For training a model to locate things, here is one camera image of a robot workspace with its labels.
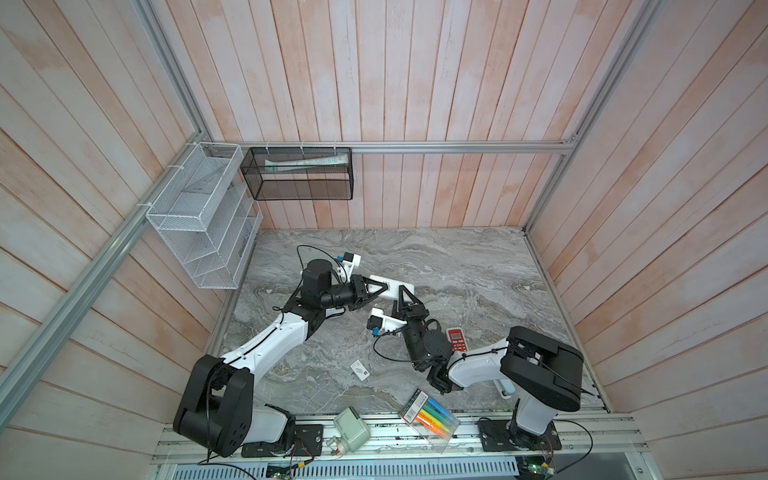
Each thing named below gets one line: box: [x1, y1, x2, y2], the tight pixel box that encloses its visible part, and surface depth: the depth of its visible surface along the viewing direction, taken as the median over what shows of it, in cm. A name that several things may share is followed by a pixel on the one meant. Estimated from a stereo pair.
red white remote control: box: [446, 327, 469, 352], surface depth 92 cm
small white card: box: [350, 359, 371, 382], surface depth 85 cm
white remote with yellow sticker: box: [368, 275, 415, 301], surface depth 78 cm
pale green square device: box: [333, 406, 371, 453], surface depth 73 cm
